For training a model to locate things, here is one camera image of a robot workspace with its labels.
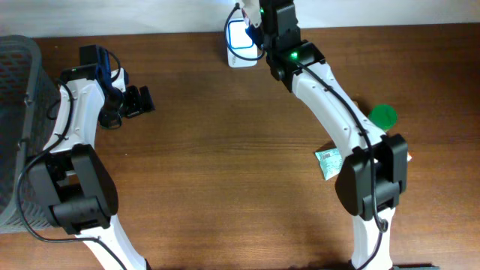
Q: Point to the green lid jar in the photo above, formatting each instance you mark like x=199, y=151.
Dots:
x=383, y=116

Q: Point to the beige brown snack pouch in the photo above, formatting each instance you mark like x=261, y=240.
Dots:
x=256, y=35

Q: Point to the white barcode scanner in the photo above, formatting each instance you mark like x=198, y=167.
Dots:
x=241, y=44

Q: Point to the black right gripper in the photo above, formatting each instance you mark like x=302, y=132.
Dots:
x=265, y=40

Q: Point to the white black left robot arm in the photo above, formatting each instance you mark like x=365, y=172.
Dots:
x=72, y=186

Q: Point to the teal snack packet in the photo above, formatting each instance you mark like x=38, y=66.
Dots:
x=330, y=162

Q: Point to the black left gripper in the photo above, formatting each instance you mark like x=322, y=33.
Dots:
x=135, y=105

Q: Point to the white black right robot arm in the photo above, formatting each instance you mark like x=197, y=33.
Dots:
x=374, y=170

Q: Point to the grey mesh basket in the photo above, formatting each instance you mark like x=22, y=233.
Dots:
x=26, y=93

